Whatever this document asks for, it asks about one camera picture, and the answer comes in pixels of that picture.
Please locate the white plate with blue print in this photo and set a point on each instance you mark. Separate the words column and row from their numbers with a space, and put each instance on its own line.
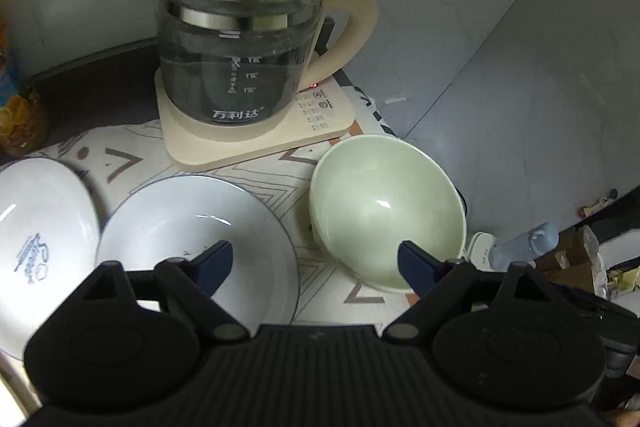
column 45, row 217

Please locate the patterned table mat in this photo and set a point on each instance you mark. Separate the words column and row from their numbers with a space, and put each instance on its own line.
column 280, row 179

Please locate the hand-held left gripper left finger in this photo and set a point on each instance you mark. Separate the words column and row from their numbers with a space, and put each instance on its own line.
column 220, row 257

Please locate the cardboard box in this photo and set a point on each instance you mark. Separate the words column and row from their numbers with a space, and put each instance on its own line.
column 570, row 257

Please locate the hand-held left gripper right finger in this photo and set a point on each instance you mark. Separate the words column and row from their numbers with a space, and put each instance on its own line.
column 412, row 262

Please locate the white deep plate blue rim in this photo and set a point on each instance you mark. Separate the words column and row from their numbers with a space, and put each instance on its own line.
column 175, row 217

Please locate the cream kettle heating base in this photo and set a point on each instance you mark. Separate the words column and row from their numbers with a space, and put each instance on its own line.
column 250, row 142

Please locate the pale green bowl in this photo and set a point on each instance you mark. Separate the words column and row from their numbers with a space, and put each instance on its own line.
column 370, row 202

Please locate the glass kettle with cream lid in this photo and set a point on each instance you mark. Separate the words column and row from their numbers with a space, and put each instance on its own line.
column 225, row 72

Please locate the orange juice bottle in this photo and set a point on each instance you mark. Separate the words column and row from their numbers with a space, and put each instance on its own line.
column 20, row 122

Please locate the white plastic object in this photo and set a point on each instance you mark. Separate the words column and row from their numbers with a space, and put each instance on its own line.
column 477, row 249

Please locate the blue spray bottle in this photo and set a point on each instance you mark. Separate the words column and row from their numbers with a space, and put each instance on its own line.
column 525, row 244

